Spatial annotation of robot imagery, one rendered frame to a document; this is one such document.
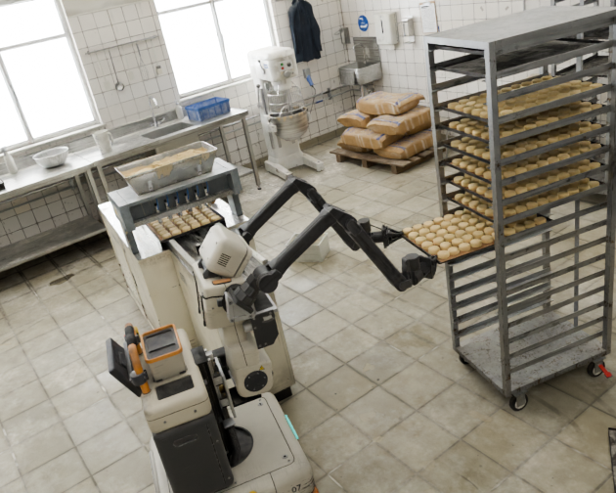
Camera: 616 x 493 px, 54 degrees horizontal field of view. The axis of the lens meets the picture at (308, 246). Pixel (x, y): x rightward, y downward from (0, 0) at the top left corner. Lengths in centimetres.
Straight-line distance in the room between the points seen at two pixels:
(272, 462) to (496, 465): 103
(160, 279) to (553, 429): 227
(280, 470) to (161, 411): 63
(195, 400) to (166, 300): 141
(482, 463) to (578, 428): 50
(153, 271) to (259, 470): 142
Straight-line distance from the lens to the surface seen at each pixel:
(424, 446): 317
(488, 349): 349
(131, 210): 363
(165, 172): 358
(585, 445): 320
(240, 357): 258
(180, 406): 245
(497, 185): 264
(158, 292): 374
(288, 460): 283
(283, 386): 349
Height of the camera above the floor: 223
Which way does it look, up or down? 25 degrees down
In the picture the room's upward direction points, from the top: 11 degrees counter-clockwise
